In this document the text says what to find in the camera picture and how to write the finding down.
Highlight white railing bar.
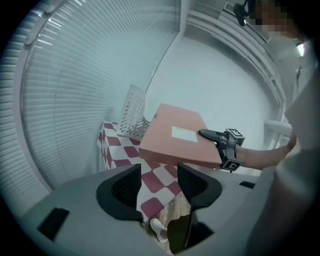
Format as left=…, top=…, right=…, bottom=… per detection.
left=263, top=119, right=294, bottom=134

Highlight white perforated file holder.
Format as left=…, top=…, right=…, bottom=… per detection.
left=116, top=83, right=151, bottom=142

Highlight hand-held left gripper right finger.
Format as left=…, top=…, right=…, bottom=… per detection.
left=176, top=162, right=223, bottom=214

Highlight red white checkered tablecloth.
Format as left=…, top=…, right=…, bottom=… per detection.
left=96, top=121, right=191, bottom=224

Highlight person's white shoe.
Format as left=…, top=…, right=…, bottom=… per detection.
left=149, top=217, right=169, bottom=243

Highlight black head-worn camera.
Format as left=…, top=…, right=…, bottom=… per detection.
left=232, top=0, right=251, bottom=27

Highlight person's right forearm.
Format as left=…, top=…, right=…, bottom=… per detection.
left=235, top=134, right=299, bottom=171

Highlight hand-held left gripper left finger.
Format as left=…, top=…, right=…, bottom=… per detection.
left=96, top=163, right=144, bottom=223

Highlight white window blinds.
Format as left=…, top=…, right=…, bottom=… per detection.
left=0, top=0, right=181, bottom=201

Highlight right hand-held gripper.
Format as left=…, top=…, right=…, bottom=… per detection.
left=198, top=127, right=245, bottom=174

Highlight person's dark trouser leg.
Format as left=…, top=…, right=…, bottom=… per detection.
left=166, top=214, right=194, bottom=255

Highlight pink folder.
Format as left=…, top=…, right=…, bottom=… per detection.
left=138, top=103, right=223, bottom=171

